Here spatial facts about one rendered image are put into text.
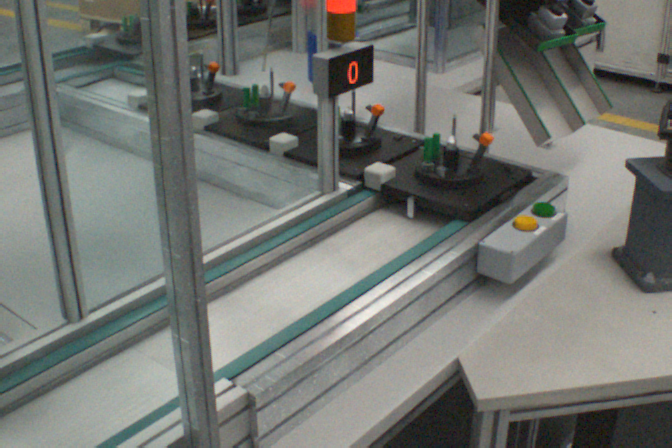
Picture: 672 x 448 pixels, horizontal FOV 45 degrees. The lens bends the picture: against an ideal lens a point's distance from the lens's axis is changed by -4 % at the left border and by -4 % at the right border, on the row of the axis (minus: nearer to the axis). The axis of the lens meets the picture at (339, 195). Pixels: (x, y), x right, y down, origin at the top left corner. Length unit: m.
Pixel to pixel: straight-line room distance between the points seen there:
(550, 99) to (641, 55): 3.83
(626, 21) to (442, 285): 4.43
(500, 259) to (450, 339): 0.17
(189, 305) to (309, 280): 0.54
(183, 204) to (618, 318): 0.86
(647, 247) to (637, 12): 4.17
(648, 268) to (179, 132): 0.99
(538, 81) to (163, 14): 1.25
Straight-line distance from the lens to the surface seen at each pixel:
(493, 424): 1.34
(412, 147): 1.79
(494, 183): 1.64
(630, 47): 5.71
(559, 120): 1.87
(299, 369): 1.14
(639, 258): 1.58
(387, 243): 1.52
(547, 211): 1.55
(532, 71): 1.90
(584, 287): 1.55
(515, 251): 1.43
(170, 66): 0.78
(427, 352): 1.33
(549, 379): 1.31
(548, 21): 1.76
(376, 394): 1.25
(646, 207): 1.54
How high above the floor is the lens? 1.63
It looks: 25 degrees down
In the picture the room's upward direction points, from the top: straight up
